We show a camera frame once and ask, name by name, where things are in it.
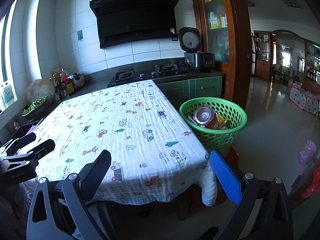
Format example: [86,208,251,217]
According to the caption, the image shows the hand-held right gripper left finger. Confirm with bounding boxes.
[26,149,112,240]

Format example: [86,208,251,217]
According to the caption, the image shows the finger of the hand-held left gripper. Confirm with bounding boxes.
[0,132,37,155]
[25,138,56,162]

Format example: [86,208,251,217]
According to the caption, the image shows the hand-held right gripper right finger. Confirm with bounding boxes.
[209,149,294,240]

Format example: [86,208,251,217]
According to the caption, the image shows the green plastic basket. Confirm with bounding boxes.
[179,97,248,157]

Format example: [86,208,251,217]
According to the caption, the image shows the yellow snack packet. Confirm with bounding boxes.
[216,114,229,128]

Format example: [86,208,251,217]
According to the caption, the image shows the red drink cup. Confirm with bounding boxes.
[193,104,219,128]

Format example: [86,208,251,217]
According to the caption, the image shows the purple plastic sheet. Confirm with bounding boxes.
[26,124,40,135]

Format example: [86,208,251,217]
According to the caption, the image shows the red plastic stool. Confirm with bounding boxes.
[217,146,240,168]

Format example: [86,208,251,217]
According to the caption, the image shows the bowl of green vegetables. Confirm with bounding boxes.
[22,95,50,122]

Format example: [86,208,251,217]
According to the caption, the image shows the white detergent jug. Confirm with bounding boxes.
[0,84,14,112]

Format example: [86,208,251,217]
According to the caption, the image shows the printed white tablecloth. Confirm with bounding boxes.
[19,79,218,207]

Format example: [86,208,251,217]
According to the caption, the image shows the person's plaid trousers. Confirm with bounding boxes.
[72,200,118,240]

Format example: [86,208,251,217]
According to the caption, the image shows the round wooden cutting board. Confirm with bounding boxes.
[25,79,55,105]

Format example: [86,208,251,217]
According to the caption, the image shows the person's black shoe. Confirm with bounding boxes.
[197,227,219,240]

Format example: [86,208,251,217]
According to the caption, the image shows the cluster of condiment bottles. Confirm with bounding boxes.
[51,67,75,99]

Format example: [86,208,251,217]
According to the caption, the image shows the metal utensil pot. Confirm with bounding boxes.
[71,72,86,89]

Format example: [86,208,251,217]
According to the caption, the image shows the red plastic bag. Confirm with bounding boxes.
[301,167,320,200]

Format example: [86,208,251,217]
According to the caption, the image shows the window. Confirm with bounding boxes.
[0,0,18,110]

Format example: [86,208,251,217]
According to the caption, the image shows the green base cabinets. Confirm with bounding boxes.
[152,76,223,100]

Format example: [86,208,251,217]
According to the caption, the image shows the black gas stove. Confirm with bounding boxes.
[107,64,189,88]

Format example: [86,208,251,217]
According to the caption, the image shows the polka dot play tent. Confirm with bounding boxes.
[289,85,320,117]

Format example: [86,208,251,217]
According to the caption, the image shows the wooden display cabinet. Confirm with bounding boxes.
[253,31,272,82]

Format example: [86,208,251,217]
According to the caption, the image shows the black rice cooker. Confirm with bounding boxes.
[179,27,215,72]

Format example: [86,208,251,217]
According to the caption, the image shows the wooden glass door cabinet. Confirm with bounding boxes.
[189,0,255,100]

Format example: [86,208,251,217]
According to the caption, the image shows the bottle display shelf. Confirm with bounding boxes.
[304,42,320,85]

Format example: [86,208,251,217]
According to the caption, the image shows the black range hood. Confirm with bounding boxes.
[89,0,182,49]

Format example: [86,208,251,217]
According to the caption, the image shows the ceiling air vent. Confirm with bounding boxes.
[277,0,304,9]

